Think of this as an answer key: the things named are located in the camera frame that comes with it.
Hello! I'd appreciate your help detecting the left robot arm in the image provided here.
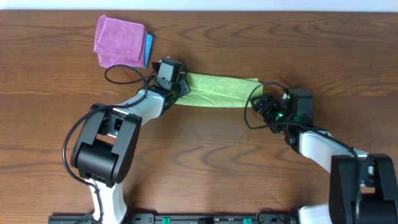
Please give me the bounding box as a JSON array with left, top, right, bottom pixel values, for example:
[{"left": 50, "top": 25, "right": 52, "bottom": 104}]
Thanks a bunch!
[{"left": 65, "top": 73, "right": 190, "bottom": 223}]

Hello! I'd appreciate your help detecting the blue folded cloth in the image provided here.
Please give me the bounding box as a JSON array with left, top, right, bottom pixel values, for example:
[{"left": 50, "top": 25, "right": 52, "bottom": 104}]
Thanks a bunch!
[{"left": 144, "top": 33, "right": 153, "bottom": 68}]

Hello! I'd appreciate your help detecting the green microfiber cloth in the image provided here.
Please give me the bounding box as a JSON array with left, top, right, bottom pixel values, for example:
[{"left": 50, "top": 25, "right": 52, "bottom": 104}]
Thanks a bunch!
[{"left": 176, "top": 73, "right": 260, "bottom": 108}]

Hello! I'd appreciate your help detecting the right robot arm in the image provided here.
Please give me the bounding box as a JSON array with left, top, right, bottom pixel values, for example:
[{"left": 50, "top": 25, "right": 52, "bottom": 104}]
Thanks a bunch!
[{"left": 248, "top": 90, "right": 397, "bottom": 223}]

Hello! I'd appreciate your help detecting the purple folded microfiber cloth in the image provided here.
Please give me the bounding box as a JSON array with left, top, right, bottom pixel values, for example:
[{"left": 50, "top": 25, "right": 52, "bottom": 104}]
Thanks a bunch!
[{"left": 94, "top": 15, "right": 146, "bottom": 68}]

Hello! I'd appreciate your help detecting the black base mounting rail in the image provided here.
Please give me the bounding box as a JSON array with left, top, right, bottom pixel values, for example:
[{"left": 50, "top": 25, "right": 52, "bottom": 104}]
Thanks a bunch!
[{"left": 48, "top": 212, "right": 299, "bottom": 224}]

